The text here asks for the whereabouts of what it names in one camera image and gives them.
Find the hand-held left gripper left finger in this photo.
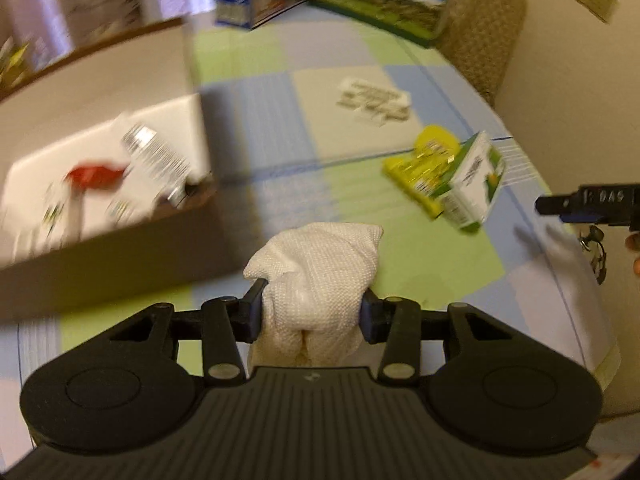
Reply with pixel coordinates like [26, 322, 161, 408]
[107, 277, 271, 387]

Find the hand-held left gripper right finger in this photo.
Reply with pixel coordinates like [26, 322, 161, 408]
[360, 290, 526, 387]

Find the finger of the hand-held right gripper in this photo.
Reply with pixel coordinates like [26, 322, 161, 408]
[560, 211, 608, 226]
[534, 185, 640, 217]

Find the white cloth bundle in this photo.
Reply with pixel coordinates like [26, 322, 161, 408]
[243, 221, 385, 368]

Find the brown cardboard box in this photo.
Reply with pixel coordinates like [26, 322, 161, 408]
[0, 16, 246, 321]

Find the red packet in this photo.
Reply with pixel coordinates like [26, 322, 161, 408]
[65, 160, 128, 193]

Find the long white green packet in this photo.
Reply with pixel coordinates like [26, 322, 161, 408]
[40, 182, 86, 246]

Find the person's right hand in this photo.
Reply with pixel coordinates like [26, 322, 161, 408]
[625, 233, 640, 276]

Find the green white carton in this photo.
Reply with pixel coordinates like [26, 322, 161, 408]
[440, 131, 506, 235]

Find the yellow packet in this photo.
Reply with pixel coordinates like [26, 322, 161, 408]
[382, 125, 461, 221]

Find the checked tablecloth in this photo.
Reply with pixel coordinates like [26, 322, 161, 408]
[0, 20, 621, 396]

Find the beige padded chair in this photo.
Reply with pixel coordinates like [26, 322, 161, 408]
[432, 0, 528, 108]

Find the green landscape printed box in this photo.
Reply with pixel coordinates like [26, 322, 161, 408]
[306, 0, 461, 50]

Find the white printed box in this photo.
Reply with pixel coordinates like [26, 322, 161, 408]
[52, 0, 146, 51]

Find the small green white box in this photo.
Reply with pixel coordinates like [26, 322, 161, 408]
[0, 35, 36, 91]

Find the pale curtain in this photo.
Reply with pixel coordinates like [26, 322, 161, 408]
[0, 0, 221, 61]

